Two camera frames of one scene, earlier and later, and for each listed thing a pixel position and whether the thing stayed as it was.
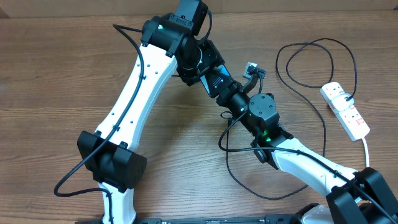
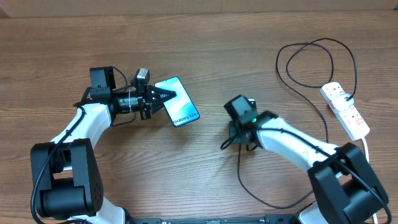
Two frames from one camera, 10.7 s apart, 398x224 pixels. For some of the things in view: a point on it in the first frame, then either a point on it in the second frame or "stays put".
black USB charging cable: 240,180 → 257,199
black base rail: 270,219 stays put
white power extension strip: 350,119 stays put
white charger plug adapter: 339,102 stays put
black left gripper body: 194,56 → 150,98
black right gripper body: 231,97 → 239,139
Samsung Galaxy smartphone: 213,76 → 181,109
